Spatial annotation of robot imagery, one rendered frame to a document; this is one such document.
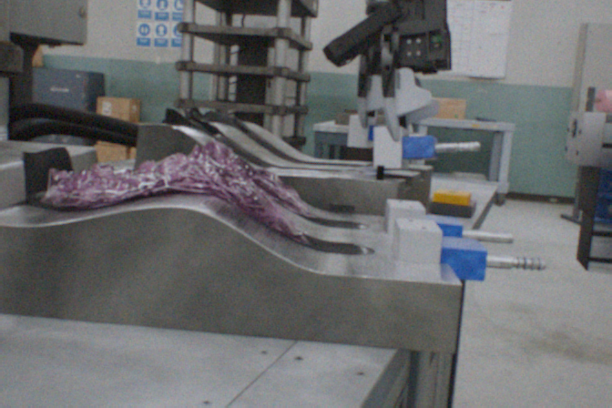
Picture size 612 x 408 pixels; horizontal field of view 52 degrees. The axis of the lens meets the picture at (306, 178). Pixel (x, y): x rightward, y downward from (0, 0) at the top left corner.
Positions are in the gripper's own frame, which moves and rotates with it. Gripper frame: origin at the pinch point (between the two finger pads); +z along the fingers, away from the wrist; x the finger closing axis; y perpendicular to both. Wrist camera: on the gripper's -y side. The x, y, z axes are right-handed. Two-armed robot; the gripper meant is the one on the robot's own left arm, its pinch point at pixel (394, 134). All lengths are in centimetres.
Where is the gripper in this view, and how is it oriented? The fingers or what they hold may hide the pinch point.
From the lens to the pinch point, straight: 84.3
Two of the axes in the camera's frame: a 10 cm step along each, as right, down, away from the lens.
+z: 0.1, 10.0, -0.5
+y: 9.4, -0.3, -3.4
